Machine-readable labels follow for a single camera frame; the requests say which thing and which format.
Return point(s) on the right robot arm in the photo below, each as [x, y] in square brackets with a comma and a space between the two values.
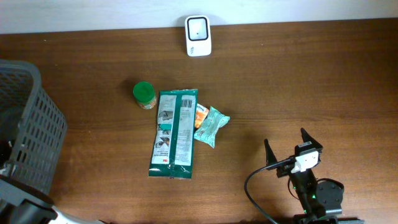
[320, 199]

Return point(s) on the white barcode scanner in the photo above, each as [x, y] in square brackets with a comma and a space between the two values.
[198, 36]

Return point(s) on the grey plastic mesh basket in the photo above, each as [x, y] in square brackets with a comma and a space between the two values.
[32, 127]

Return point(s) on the green lid jar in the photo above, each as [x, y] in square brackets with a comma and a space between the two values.
[145, 96]

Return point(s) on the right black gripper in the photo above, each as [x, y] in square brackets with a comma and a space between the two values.
[270, 157]

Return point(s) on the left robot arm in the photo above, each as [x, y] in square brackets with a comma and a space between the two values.
[21, 203]

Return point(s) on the green white wipes pack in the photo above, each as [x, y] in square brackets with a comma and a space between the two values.
[172, 154]

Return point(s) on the mint green snack packet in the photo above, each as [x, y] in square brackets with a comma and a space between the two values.
[210, 126]

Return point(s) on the orange tissue packet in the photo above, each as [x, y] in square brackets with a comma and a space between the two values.
[201, 114]

